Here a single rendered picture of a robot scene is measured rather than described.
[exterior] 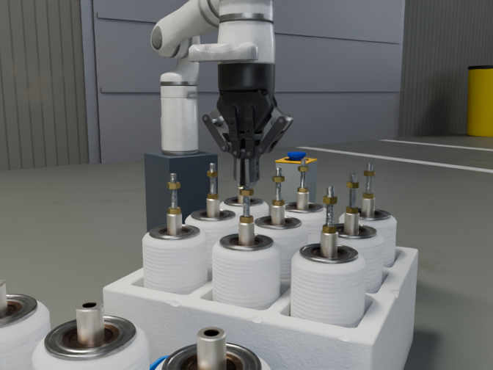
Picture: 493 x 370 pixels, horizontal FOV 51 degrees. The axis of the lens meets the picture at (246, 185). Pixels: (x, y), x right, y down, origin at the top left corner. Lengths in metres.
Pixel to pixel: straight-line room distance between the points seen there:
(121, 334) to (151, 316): 0.28
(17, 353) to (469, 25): 6.14
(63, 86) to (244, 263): 2.80
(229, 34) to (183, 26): 0.55
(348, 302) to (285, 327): 0.08
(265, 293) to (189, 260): 0.12
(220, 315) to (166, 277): 0.11
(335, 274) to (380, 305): 0.10
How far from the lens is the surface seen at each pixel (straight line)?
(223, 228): 0.83
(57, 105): 3.37
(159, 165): 1.29
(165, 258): 0.74
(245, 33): 0.65
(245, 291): 0.69
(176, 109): 1.29
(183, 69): 1.31
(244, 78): 0.65
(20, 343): 0.52
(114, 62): 3.45
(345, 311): 0.66
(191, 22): 1.19
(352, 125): 4.80
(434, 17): 5.85
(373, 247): 0.76
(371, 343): 0.62
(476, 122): 5.77
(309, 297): 0.65
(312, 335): 0.64
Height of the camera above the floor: 0.46
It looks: 10 degrees down
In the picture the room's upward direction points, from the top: straight up
